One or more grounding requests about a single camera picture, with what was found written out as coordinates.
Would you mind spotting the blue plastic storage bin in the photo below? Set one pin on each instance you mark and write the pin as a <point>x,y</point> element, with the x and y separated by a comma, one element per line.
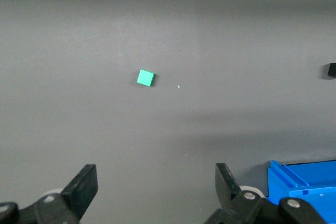
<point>315,179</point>

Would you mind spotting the dark grey table mat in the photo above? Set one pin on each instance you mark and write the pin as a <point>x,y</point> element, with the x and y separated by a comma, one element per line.
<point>168,24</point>

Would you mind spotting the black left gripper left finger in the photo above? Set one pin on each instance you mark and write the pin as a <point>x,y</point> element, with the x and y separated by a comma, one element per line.
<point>78,190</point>

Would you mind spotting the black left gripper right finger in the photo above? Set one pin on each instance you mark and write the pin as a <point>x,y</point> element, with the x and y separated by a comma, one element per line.
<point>225,182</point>

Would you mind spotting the small black cube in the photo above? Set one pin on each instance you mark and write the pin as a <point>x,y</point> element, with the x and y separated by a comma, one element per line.
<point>332,69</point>

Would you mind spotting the small green cube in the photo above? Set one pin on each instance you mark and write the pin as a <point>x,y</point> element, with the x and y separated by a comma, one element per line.
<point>145,77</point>

